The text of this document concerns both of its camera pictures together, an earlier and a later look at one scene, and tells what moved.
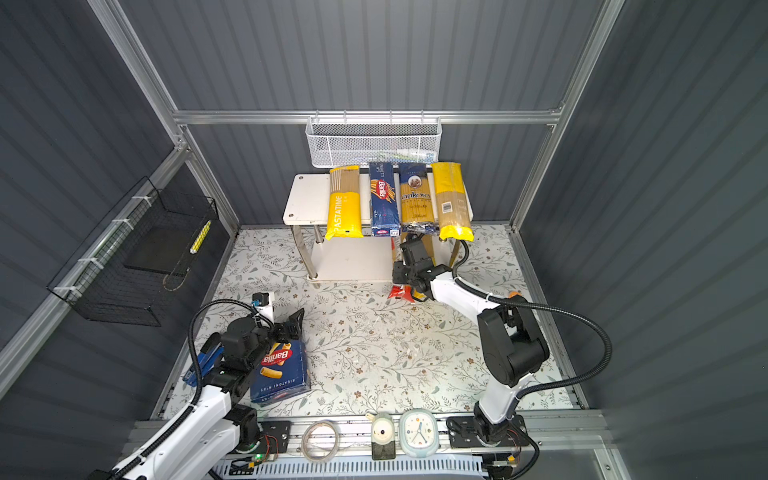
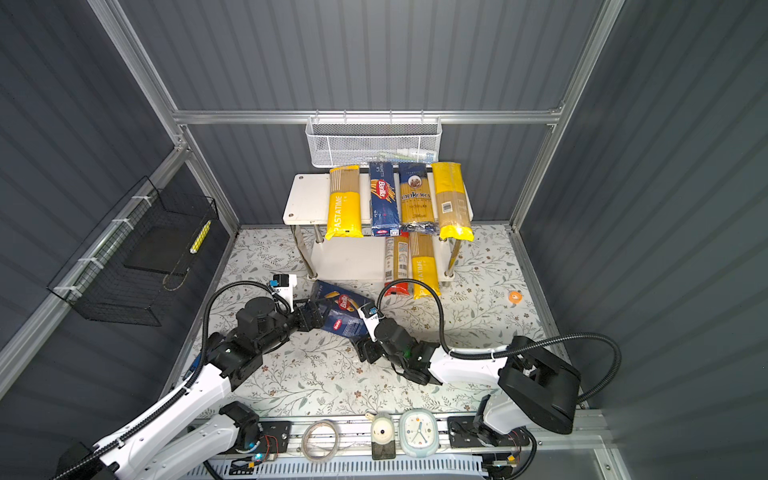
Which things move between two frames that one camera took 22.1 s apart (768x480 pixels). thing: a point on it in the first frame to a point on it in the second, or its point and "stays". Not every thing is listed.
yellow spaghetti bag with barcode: (454, 214) stays
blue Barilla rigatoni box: (282, 371) to (339, 309)
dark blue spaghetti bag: (417, 211) stays
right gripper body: (403, 274) to (394, 360)
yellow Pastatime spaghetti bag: (344, 218) stays
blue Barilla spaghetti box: (384, 200) stays
